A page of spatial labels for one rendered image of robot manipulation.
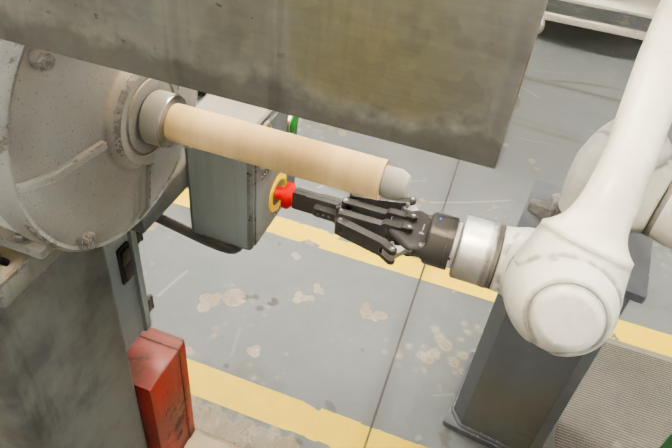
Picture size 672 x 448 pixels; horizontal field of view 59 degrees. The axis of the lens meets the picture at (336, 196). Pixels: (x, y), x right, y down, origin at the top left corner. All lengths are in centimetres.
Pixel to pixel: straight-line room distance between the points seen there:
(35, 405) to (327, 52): 70
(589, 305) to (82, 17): 48
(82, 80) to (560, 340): 47
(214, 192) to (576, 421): 142
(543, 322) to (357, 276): 154
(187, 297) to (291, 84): 181
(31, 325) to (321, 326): 129
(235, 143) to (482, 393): 130
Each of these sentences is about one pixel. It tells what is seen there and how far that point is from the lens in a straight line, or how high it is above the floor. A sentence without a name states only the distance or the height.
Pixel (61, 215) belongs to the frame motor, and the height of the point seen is 121.
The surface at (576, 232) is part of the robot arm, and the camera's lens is 65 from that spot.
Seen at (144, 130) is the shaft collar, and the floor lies 125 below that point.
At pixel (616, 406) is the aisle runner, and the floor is 0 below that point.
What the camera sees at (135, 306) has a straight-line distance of 105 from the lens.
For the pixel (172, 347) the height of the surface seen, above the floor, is 62.
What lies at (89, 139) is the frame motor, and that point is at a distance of 48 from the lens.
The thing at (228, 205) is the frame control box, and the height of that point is 100.
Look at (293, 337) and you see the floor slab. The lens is 192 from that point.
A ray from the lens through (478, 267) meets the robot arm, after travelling 79.
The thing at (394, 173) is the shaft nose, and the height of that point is 126.
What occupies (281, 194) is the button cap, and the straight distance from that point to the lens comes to 86.
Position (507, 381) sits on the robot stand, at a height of 28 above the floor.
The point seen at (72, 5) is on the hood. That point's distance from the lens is 29.
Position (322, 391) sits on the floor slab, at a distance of 181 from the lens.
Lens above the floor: 152
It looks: 39 degrees down
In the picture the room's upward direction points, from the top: 6 degrees clockwise
